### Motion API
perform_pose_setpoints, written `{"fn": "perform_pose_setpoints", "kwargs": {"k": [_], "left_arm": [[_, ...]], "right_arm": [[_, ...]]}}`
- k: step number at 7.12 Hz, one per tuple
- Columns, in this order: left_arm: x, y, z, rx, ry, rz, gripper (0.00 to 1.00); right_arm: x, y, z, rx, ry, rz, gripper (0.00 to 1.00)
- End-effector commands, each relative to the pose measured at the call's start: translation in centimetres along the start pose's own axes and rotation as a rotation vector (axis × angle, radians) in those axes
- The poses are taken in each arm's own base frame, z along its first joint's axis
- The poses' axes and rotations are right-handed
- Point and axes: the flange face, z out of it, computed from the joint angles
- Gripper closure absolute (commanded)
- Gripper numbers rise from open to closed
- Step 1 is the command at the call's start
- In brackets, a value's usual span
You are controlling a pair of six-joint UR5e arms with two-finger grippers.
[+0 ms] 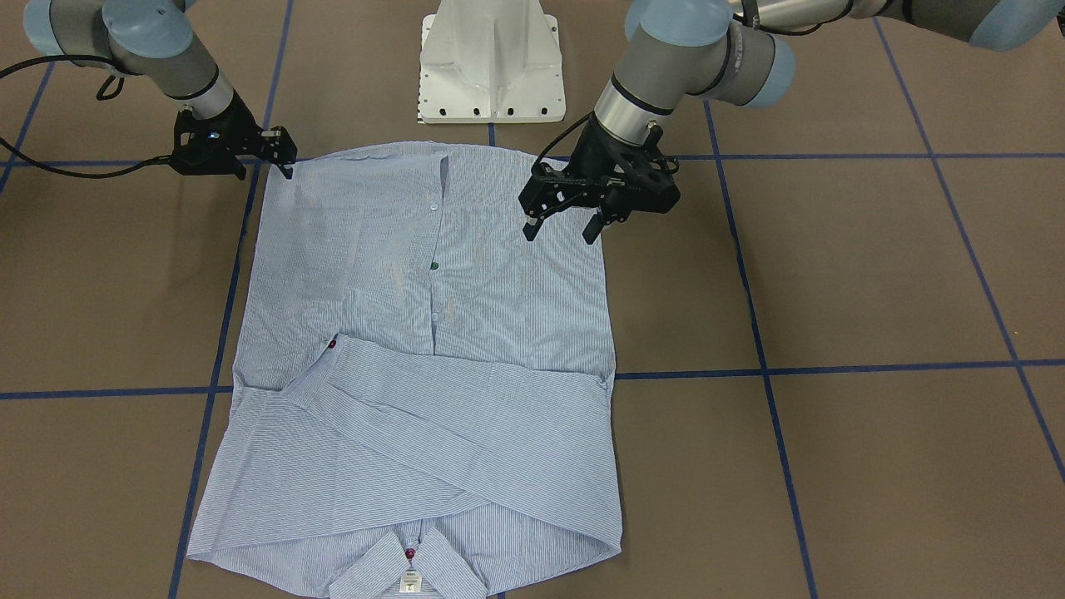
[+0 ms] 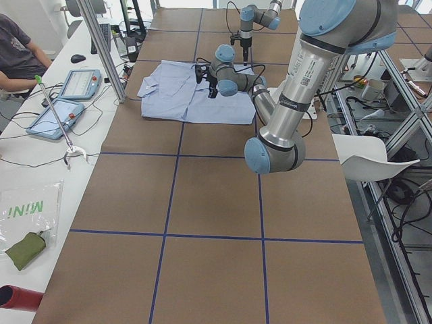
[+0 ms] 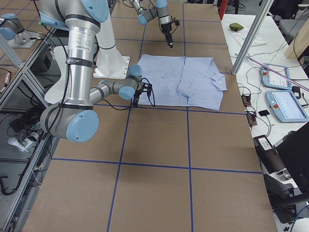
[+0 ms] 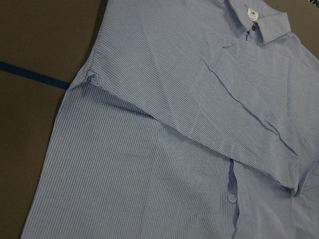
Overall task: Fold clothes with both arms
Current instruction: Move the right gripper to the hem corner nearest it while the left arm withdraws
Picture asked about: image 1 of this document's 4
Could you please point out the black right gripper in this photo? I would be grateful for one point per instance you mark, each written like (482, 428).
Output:
(239, 133)

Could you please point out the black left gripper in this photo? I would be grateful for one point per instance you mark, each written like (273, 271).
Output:
(588, 152)

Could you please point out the light blue striped shirt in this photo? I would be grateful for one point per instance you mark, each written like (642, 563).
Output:
(422, 397)

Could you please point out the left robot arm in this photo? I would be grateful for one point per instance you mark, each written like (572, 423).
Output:
(732, 51)

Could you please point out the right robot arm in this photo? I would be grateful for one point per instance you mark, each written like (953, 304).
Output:
(126, 39)

